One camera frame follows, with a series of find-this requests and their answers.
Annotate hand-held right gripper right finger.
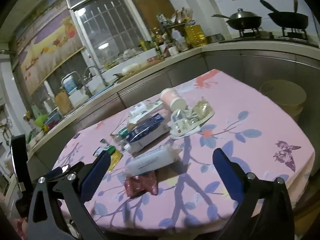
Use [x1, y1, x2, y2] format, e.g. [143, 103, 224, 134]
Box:
[212, 148, 295, 240]

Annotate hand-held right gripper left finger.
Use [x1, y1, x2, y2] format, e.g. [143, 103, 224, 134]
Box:
[27, 151, 112, 240]

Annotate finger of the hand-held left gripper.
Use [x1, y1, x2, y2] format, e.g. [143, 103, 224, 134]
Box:
[46, 161, 85, 182]

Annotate yellow green packet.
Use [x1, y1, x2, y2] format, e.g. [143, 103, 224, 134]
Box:
[94, 145, 123, 172]

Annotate maroon foil wrapper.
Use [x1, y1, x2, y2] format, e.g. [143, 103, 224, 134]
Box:
[124, 171, 159, 198]

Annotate clear plastic bottle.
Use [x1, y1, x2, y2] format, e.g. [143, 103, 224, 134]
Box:
[110, 127, 133, 153]

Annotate white plastic packet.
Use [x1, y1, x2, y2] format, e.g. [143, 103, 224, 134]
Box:
[125, 147, 183, 175]

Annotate white towel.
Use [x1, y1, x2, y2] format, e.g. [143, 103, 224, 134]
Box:
[170, 125, 202, 140]

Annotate blue white carton box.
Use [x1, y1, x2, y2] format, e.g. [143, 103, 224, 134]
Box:
[125, 113, 170, 153]

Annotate silver printed wrapper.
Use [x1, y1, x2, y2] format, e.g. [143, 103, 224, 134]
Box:
[171, 109, 200, 133]

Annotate golden foil wrapper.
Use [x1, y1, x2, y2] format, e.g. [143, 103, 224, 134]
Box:
[191, 100, 215, 124]

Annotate beige trash bin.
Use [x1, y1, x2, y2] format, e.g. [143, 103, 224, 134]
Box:
[259, 80, 307, 123]

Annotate pink paper cup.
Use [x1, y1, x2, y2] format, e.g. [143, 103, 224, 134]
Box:
[160, 88, 188, 112]

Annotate green plastic container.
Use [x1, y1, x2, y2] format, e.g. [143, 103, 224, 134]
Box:
[34, 114, 49, 128]

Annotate pink floral tablecloth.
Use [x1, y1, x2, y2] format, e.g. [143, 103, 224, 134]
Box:
[51, 69, 316, 233]

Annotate wooden cutting board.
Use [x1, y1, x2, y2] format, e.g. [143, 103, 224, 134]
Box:
[54, 91, 73, 115]

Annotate blue white container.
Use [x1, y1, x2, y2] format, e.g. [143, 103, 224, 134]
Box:
[62, 76, 79, 95]

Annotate steel faucet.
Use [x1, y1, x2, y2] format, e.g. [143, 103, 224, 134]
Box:
[84, 66, 107, 88]

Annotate white radish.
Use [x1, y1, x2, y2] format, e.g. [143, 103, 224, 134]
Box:
[122, 64, 142, 74]

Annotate stainless kitchen cabinet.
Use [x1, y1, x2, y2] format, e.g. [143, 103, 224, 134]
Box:
[27, 41, 320, 155]

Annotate steel bowl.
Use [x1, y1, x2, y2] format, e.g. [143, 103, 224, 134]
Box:
[207, 33, 224, 43]

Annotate black gas stove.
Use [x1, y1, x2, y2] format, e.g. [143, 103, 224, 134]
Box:
[219, 27, 320, 48]

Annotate yellow cooking oil bottle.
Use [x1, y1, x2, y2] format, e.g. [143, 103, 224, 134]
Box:
[184, 20, 208, 47]

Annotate row of condiment bottles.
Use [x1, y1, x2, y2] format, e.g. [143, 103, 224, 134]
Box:
[139, 26, 175, 58]

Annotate barred window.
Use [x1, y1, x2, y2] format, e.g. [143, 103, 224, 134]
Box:
[71, 0, 155, 68]

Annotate white plastic jug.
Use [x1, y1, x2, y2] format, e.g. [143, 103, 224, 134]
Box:
[172, 29, 186, 43]

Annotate lidded steel wok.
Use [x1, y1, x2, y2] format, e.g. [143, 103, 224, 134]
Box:
[211, 8, 262, 30]

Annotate crumpled food bags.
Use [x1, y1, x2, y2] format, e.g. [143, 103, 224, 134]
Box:
[170, 7, 194, 24]

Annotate black wok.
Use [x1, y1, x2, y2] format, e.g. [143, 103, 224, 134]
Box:
[260, 0, 309, 29]

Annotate wooden cabinet door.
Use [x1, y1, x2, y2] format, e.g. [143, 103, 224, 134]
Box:
[136, 0, 175, 30]

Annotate printed wall poster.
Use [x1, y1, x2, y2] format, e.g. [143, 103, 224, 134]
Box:
[15, 0, 84, 95]

